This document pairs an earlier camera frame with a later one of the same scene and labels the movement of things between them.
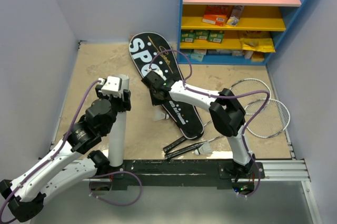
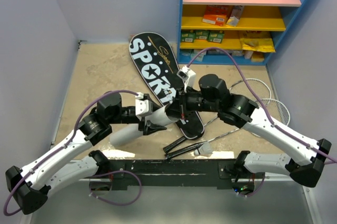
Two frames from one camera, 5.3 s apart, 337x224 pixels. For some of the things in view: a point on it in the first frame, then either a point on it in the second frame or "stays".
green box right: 216,36 stays
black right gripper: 154,101 -> 176,106
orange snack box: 216,15 stays
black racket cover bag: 160,69 stays
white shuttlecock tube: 117,141 -> 124,133
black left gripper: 125,105 -> 150,127
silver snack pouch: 236,13 stays
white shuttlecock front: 206,148 stays
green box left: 188,35 stays
